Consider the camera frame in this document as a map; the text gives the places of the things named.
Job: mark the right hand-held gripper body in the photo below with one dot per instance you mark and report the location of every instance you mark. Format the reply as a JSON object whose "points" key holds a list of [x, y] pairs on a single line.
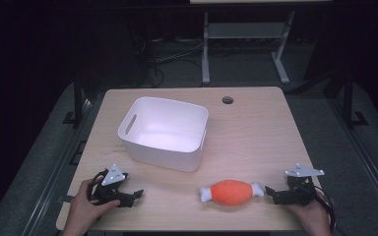
{"points": [[300, 188]]}

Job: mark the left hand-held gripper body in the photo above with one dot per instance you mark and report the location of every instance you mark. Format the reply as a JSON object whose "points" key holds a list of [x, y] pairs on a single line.
{"points": [[113, 183]]}

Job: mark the orange plush drumstick toy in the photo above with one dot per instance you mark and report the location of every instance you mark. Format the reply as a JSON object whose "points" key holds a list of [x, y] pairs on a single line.
{"points": [[231, 192]]}

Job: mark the white plastic bin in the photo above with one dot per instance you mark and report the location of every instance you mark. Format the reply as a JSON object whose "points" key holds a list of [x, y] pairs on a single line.
{"points": [[164, 139]]}

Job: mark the person's right hand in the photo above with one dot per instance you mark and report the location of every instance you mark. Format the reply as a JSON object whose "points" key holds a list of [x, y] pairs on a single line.
{"points": [[311, 218]]}

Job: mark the person's left hand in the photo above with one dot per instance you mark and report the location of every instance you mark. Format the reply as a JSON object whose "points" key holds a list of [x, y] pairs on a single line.
{"points": [[87, 209]]}

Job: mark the black metal stand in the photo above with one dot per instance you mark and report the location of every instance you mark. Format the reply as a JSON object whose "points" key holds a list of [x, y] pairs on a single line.
{"points": [[351, 101], [78, 101]]}

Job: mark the metal floor rail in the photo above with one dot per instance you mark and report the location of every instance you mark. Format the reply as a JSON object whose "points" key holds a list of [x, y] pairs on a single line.
{"points": [[55, 170], [364, 157]]}

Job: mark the white metal table frame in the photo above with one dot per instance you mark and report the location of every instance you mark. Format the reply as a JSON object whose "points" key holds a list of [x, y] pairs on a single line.
{"points": [[244, 31]]}

